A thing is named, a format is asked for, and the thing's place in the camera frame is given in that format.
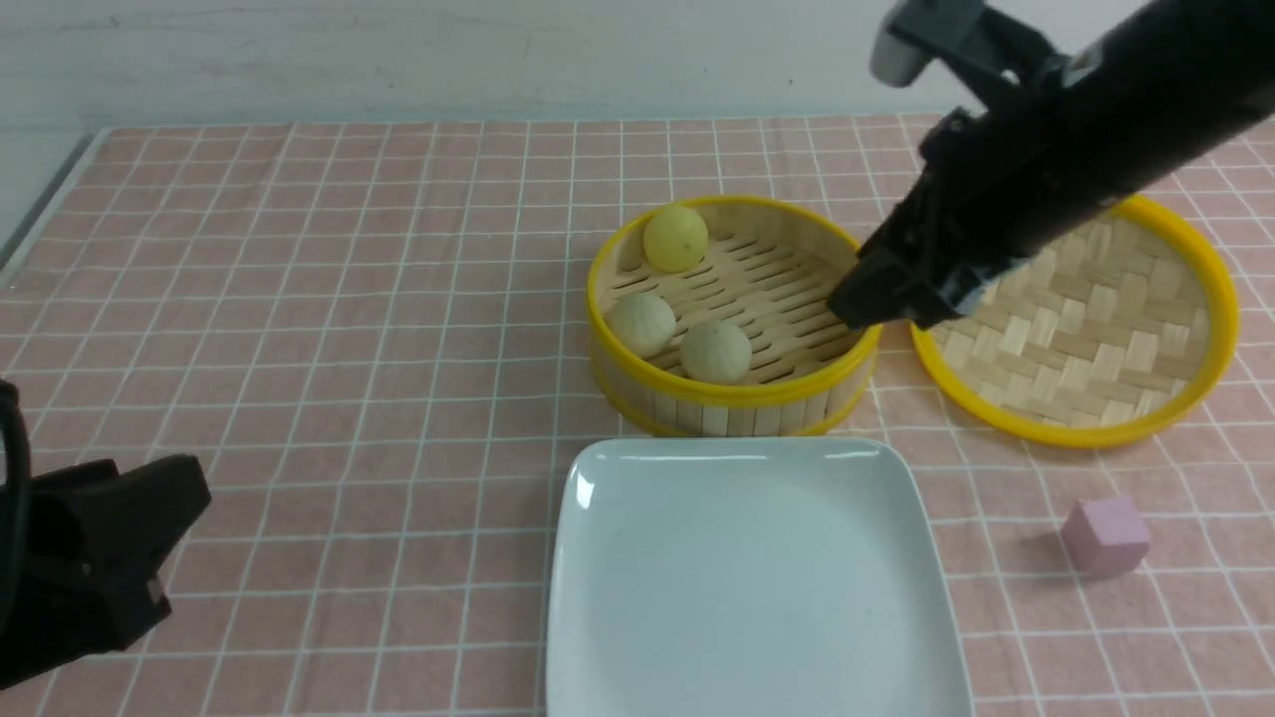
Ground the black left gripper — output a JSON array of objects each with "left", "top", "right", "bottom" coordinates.
[{"left": 3, "top": 454, "right": 210, "bottom": 688}]

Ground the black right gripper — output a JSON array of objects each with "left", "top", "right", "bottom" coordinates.
[{"left": 826, "top": 108, "right": 1088, "bottom": 330}]

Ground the white steamed bun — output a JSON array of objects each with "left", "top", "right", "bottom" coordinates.
[
  {"left": 606, "top": 292, "right": 677, "bottom": 359},
  {"left": 680, "top": 322, "right": 752, "bottom": 385}
]

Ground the yellow steamed bun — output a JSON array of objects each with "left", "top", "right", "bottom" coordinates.
[{"left": 643, "top": 204, "right": 709, "bottom": 274}]

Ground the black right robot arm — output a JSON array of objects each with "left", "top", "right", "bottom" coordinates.
[{"left": 826, "top": 1, "right": 1274, "bottom": 330}]

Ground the white square plate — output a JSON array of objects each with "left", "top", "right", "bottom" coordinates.
[{"left": 544, "top": 436, "right": 975, "bottom": 716}]

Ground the yellow-rimmed woven steamer lid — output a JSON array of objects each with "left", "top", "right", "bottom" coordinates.
[{"left": 912, "top": 196, "right": 1241, "bottom": 449}]

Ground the yellow-rimmed bamboo steamer basket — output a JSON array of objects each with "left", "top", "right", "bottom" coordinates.
[{"left": 587, "top": 196, "right": 881, "bottom": 438}]

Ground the pink cube block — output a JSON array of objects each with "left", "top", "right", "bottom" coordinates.
[{"left": 1060, "top": 495, "right": 1151, "bottom": 580}]

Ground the pink checkered tablecloth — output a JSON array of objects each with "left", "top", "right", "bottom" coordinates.
[{"left": 1, "top": 115, "right": 1274, "bottom": 716}]

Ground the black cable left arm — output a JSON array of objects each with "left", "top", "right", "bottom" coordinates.
[{"left": 0, "top": 378, "right": 33, "bottom": 638}]

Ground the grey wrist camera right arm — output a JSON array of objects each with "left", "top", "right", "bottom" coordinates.
[{"left": 870, "top": 1, "right": 1065, "bottom": 111}]

